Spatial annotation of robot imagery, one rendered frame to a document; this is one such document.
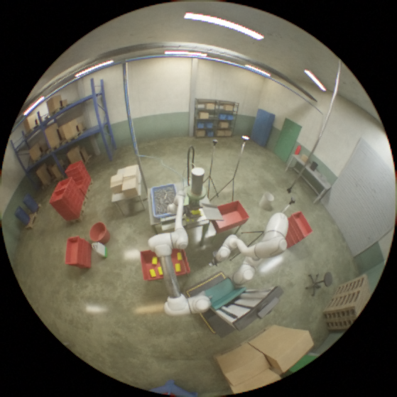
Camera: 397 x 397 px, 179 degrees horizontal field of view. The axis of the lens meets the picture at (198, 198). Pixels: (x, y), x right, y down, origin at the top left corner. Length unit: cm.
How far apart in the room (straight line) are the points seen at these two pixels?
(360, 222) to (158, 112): 929
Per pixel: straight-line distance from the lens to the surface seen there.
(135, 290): 267
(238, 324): 76
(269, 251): 73
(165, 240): 99
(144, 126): 633
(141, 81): 613
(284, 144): 689
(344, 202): 592
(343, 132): 588
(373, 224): 607
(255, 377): 251
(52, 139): 670
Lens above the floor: 246
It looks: 49 degrees down
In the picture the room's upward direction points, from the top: 6 degrees clockwise
